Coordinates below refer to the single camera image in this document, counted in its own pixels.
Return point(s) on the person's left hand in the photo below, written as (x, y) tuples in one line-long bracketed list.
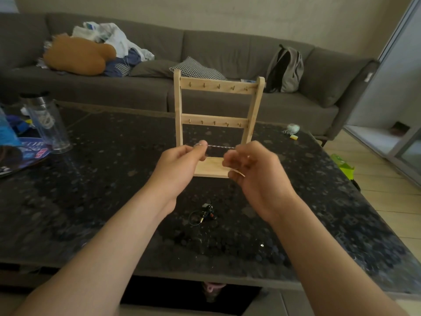
[(174, 174)]

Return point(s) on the person's right hand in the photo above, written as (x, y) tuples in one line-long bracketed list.
[(263, 180)]

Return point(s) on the wooden jewelry stand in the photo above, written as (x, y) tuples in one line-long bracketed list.
[(210, 86)]

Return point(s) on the person's left forearm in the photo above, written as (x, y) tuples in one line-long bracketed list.
[(98, 256)]

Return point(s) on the person's right forearm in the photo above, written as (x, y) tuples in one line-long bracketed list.
[(329, 263)]

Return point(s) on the green bag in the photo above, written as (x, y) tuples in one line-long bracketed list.
[(345, 167)]

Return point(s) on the small black object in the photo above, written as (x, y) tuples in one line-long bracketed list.
[(355, 185)]

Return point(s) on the checkered pillow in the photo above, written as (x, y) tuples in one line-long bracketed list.
[(197, 70)]

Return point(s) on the grey flat cushion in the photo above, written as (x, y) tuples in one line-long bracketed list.
[(151, 68)]

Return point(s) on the grey backpack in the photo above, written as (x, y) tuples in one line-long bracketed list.
[(292, 73)]

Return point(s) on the pink item under table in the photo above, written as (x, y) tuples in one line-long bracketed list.
[(213, 287)]

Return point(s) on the blue crumpled garment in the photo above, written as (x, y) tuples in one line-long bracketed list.
[(119, 68)]

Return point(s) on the clear plastic tumbler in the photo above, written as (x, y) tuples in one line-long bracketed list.
[(47, 125)]

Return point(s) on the grey fabric sofa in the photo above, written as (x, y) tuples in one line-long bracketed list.
[(230, 46)]

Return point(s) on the blue printed packet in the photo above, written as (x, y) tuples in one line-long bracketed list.
[(34, 151)]

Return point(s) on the dark shoe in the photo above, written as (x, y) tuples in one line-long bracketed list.
[(400, 128)]

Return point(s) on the white crumpled garment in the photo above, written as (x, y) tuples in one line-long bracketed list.
[(115, 37)]

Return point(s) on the brown plush toy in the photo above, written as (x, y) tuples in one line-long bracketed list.
[(77, 55)]

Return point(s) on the sliding glass door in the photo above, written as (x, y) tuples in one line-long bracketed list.
[(394, 78)]

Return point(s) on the blue plastic bottle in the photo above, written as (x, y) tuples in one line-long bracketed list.
[(8, 133)]

